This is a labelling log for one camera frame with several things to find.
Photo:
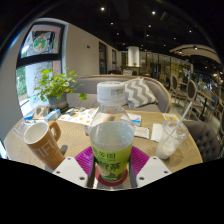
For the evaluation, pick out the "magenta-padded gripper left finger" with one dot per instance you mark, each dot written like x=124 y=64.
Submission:
x=70 y=168

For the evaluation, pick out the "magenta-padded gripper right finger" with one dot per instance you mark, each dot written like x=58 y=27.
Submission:
x=153 y=168

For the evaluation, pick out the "clear green-labelled drink bottle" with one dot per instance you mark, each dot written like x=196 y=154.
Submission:
x=111 y=143

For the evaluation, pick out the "clear plastic cup with straw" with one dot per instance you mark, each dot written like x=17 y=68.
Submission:
x=168 y=146

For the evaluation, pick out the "tan lettered mug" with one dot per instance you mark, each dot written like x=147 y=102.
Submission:
x=46 y=150

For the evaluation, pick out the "white leaflet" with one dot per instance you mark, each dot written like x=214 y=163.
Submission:
x=141 y=132

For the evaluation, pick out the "white and blue packet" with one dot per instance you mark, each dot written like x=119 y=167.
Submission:
x=136 y=119

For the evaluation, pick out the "colourful printed magazine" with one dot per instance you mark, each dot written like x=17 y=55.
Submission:
x=78 y=116

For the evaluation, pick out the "yellow square card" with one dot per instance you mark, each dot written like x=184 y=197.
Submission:
x=170 y=117

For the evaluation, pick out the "light blue small box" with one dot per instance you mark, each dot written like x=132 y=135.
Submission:
x=53 y=115

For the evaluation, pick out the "grey tufted armchair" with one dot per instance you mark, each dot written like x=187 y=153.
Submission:
x=203 y=140

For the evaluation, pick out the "brown cardboard stand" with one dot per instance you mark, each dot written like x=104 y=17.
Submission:
x=40 y=112

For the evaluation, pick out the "grey upholstered sofa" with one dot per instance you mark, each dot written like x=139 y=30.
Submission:
x=161 y=96

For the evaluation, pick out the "grey chevron pillow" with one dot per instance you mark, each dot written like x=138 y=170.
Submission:
x=140 y=91

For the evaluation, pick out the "green potted plant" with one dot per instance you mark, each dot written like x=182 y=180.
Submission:
x=56 y=86

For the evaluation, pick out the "group of dining chairs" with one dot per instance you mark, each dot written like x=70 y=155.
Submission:
x=190 y=91

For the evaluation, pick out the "colourful food poster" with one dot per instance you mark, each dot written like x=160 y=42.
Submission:
x=41 y=41

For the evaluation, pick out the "ceiling spot lights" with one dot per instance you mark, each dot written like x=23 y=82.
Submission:
x=102 y=8

